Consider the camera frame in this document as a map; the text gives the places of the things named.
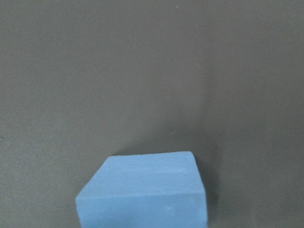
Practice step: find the light blue foam block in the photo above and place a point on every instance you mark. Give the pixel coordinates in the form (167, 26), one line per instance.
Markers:
(160, 190)

